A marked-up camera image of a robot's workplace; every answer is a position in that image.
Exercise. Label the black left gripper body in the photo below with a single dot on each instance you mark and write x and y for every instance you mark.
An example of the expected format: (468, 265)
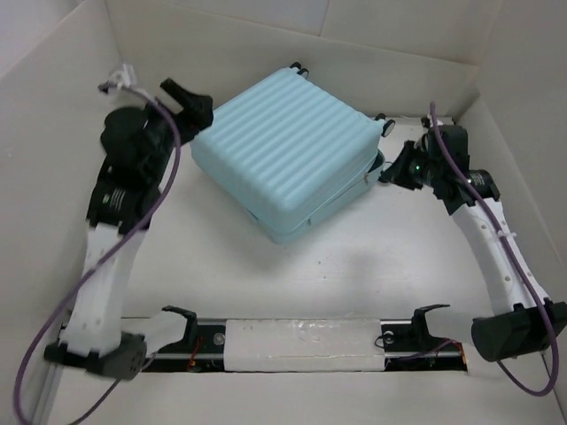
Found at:
(162, 153)

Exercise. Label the light blue hard suitcase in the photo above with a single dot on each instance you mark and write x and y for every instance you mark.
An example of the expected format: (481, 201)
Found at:
(290, 153)

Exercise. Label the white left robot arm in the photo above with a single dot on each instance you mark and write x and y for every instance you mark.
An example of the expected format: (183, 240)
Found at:
(118, 218)

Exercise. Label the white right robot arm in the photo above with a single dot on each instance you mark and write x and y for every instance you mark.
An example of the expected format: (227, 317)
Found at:
(524, 318)

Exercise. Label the white foam block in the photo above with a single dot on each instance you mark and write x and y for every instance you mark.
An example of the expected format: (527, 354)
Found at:
(302, 346)

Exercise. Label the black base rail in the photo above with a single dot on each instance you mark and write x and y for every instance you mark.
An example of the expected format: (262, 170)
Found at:
(403, 352)

